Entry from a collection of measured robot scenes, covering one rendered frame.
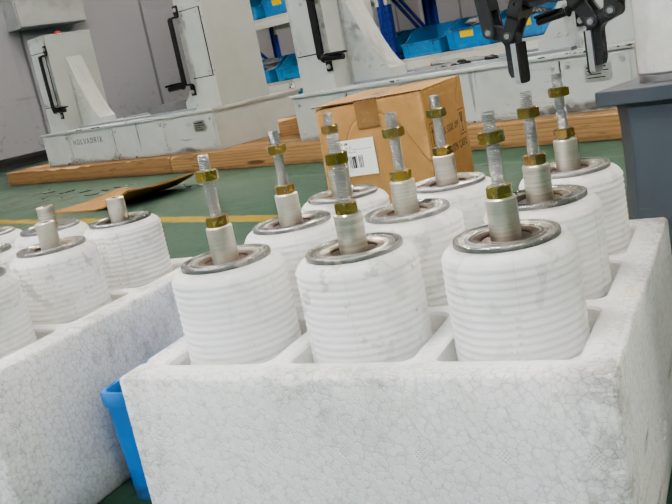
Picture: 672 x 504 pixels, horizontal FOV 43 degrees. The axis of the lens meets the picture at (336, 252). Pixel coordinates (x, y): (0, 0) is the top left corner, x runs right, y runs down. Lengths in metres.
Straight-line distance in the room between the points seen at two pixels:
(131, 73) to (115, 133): 3.47
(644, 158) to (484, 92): 1.94
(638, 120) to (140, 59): 7.26
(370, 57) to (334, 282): 2.83
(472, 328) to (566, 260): 0.08
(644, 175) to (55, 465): 0.70
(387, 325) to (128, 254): 0.49
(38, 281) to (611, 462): 0.62
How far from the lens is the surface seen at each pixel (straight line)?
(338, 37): 3.47
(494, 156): 0.60
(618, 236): 0.82
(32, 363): 0.87
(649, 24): 1.01
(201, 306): 0.68
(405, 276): 0.63
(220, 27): 4.01
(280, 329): 0.69
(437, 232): 0.72
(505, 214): 0.60
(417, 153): 1.71
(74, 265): 0.96
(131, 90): 8.00
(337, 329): 0.63
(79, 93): 5.12
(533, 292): 0.58
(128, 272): 1.04
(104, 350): 0.94
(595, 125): 2.66
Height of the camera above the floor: 0.40
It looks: 13 degrees down
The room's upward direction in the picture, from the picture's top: 11 degrees counter-clockwise
